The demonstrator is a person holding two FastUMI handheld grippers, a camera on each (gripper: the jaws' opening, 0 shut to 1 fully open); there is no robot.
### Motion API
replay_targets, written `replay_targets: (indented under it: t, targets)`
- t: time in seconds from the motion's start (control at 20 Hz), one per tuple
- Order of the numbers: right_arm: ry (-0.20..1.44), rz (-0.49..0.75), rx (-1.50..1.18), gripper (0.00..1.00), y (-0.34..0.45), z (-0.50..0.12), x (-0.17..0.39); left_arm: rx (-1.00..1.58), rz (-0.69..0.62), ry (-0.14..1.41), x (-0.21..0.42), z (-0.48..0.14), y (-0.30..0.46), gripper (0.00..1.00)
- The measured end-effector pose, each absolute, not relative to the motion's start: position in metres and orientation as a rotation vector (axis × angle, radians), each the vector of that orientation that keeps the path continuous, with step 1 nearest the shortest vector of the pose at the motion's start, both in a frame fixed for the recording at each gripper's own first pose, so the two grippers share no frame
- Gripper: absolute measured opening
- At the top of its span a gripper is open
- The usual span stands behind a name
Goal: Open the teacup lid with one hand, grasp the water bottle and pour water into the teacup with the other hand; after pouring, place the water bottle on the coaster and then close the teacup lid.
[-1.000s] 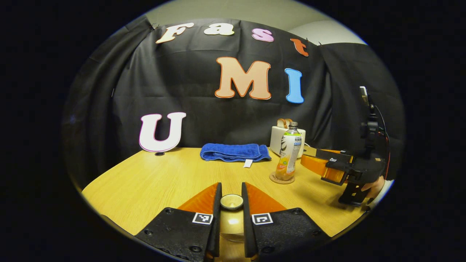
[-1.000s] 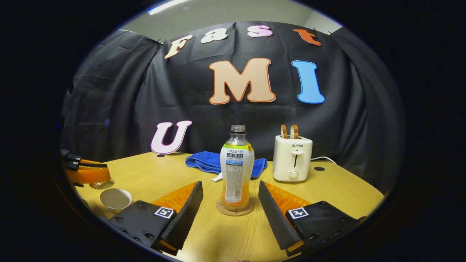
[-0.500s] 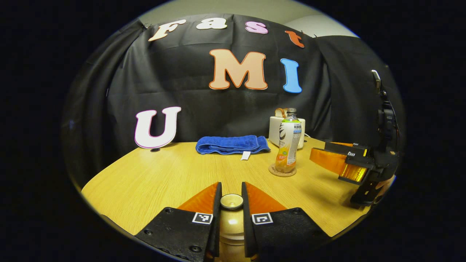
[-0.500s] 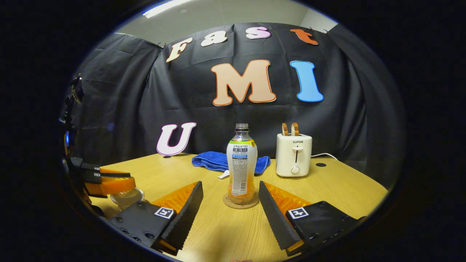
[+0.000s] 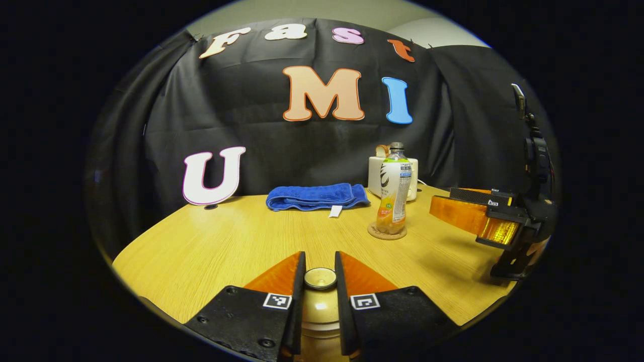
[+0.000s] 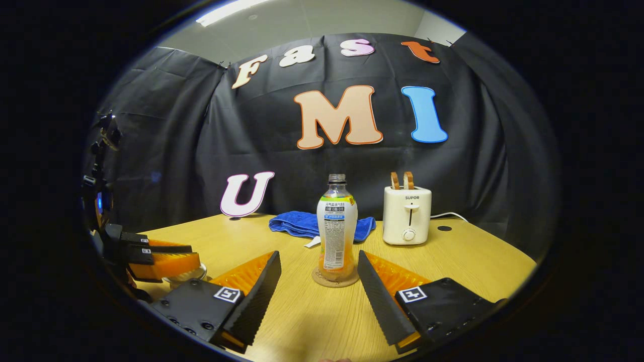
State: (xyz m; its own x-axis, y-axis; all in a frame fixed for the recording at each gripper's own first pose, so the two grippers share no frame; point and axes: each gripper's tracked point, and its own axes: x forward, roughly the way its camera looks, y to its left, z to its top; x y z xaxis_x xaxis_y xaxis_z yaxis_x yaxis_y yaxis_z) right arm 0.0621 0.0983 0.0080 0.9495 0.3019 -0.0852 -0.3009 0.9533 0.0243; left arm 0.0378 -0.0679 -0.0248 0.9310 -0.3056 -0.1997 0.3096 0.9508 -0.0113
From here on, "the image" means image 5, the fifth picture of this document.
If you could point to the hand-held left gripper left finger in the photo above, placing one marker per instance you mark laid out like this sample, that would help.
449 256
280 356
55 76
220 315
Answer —
298 311

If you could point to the toast slice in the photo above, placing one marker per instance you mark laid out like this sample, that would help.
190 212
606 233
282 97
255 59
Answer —
382 151

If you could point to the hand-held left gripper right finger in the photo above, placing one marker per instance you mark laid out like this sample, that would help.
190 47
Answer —
343 311

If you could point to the blue folded towel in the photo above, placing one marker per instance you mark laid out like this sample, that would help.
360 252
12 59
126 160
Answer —
317 196

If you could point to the plastic water bottle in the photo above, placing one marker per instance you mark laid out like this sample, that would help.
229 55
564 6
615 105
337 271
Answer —
395 186

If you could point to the black backdrop cloth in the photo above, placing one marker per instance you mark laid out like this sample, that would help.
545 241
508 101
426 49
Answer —
166 115

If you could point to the round cork coaster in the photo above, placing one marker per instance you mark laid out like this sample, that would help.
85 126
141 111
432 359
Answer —
375 233

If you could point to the cream toaster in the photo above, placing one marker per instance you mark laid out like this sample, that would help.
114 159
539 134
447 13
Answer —
373 176

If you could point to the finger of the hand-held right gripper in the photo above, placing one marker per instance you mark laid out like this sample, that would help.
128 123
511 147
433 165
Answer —
463 216
478 196

